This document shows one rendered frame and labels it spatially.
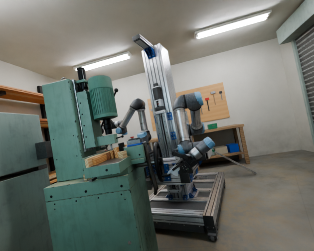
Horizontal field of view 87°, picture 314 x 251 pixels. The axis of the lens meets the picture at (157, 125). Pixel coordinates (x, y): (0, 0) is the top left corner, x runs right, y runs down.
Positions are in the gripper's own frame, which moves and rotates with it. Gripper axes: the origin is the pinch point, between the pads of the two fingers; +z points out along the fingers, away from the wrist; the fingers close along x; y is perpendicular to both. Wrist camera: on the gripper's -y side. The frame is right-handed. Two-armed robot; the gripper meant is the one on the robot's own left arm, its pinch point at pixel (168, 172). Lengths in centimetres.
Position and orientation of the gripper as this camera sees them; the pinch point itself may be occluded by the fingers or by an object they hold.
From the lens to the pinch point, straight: 113.9
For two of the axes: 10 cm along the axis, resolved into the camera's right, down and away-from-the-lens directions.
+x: 1.2, 0.2, 9.9
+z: -7.5, 6.5, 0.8
